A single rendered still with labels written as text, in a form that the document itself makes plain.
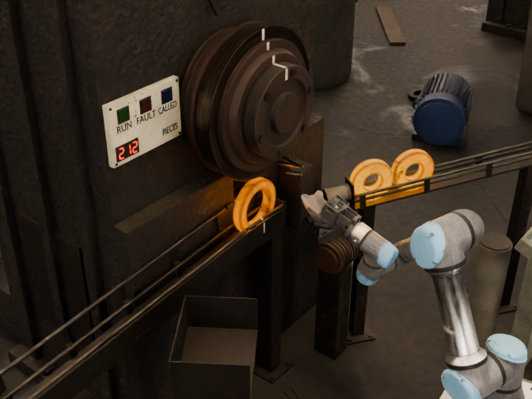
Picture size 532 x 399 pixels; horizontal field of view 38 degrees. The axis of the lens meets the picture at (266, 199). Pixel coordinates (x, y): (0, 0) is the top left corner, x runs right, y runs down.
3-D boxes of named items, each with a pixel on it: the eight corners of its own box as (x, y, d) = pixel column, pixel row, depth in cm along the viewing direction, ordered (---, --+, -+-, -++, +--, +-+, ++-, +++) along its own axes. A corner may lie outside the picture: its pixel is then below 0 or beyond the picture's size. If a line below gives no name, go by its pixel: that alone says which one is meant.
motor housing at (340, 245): (305, 351, 298) (310, 238, 270) (337, 322, 313) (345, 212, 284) (333, 366, 291) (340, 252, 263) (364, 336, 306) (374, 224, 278)
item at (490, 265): (453, 351, 298) (472, 241, 271) (466, 336, 306) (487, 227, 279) (481, 366, 292) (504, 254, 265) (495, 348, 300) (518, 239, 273)
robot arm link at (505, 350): (532, 379, 228) (538, 344, 221) (500, 399, 221) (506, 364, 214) (500, 356, 236) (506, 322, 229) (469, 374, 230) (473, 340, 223)
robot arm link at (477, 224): (491, 194, 216) (399, 235, 259) (463, 207, 211) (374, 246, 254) (509, 232, 215) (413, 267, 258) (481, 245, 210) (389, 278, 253)
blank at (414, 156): (389, 153, 269) (393, 158, 267) (430, 144, 272) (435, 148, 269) (390, 191, 278) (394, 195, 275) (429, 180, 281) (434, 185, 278)
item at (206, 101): (195, 198, 227) (188, 46, 202) (291, 141, 258) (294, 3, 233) (212, 206, 223) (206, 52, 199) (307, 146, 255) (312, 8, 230)
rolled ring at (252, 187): (276, 171, 248) (267, 168, 250) (240, 194, 236) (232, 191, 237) (275, 218, 258) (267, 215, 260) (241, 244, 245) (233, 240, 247)
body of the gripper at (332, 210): (336, 192, 246) (366, 214, 242) (328, 210, 252) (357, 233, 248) (322, 202, 241) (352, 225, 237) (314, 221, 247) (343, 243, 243)
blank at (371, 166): (347, 164, 266) (351, 169, 264) (389, 153, 269) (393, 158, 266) (349, 201, 275) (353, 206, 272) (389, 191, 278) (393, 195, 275)
